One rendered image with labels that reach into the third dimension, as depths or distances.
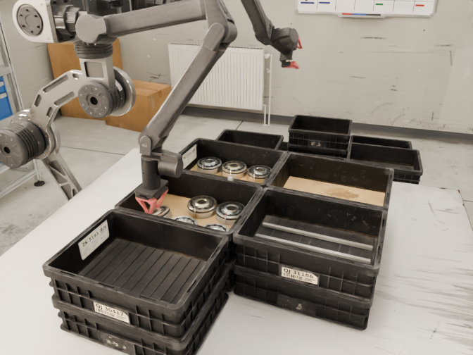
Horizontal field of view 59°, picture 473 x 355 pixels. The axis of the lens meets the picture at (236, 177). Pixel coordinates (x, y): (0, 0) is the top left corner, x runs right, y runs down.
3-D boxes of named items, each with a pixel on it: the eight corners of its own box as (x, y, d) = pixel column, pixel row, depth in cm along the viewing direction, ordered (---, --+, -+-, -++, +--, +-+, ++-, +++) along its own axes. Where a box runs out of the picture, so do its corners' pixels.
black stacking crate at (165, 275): (49, 302, 112) (39, 268, 106) (116, 239, 136) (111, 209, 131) (181, 347, 99) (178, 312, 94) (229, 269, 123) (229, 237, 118)
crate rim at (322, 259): (230, 242, 119) (230, 235, 118) (264, 192, 143) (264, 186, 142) (377, 278, 106) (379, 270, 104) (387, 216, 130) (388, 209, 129)
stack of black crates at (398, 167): (337, 229, 254) (345, 163, 232) (341, 204, 279) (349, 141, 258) (407, 241, 244) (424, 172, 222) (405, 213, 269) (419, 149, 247)
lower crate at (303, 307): (231, 296, 128) (231, 266, 123) (262, 241, 153) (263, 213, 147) (366, 335, 115) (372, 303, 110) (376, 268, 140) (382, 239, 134)
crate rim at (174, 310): (40, 275, 107) (38, 267, 106) (112, 214, 132) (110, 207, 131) (179, 319, 94) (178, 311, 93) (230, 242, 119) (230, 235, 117)
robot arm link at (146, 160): (146, 147, 131) (136, 155, 126) (166, 151, 129) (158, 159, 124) (147, 167, 134) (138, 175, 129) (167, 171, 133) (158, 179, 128)
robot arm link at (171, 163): (153, 129, 131) (140, 134, 123) (187, 136, 129) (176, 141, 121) (152, 166, 135) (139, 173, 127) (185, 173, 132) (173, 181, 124)
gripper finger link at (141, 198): (166, 210, 139) (165, 186, 135) (154, 222, 133) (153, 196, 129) (148, 206, 141) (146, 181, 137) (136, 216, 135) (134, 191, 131)
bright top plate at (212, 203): (182, 208, 144) (181, 207, 143) (196, 194, 152) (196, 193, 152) (208, 214, 140) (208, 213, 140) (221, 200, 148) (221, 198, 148)
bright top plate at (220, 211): (211, 215, 140) (211, 213, 140) (222, 200, 148) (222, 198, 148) (240, 221, 137) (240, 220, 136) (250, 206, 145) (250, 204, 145)
